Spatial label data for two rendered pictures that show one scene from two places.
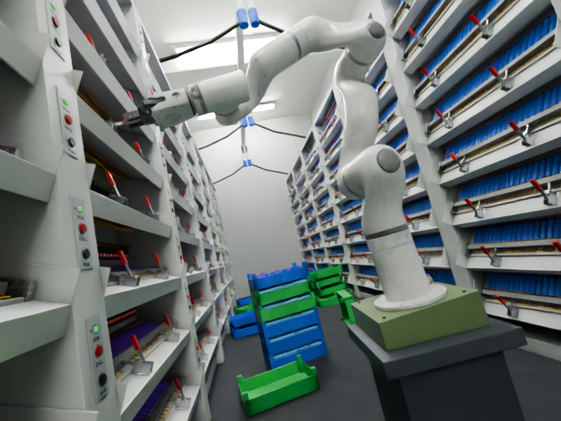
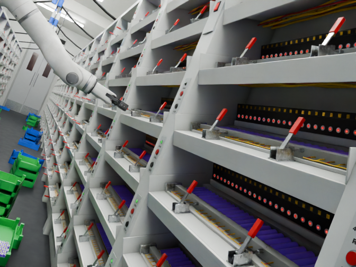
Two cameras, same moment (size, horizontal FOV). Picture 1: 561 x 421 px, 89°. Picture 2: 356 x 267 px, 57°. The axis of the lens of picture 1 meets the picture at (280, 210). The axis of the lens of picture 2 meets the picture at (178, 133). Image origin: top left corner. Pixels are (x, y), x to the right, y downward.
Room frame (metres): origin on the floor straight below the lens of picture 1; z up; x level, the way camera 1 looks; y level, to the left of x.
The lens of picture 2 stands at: (2.16, 0.20, 0.91)
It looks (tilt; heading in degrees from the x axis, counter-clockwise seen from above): 2 degrees up; 165
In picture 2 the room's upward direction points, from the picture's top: 23 degrees clockwise
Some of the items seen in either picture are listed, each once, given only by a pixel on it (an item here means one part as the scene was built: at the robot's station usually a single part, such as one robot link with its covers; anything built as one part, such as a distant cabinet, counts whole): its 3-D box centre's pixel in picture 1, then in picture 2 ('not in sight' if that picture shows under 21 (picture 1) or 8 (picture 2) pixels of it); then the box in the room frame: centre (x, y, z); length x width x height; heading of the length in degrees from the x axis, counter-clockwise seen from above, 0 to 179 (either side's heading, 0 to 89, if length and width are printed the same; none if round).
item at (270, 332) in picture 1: (286, 319); not in sight; (1.62, 0.10, 0.20); 0.30 x 0.20 x 0.08; 106
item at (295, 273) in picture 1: (276, 275); not in sight; (1.62, 0.10, 0.44); 0.30 x 0.20 x 0.08; 106
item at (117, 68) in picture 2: not in sight; (106, 117); (-0.24, 0.33, 0.90); 0.20 x 0.09 x 1.81; 99
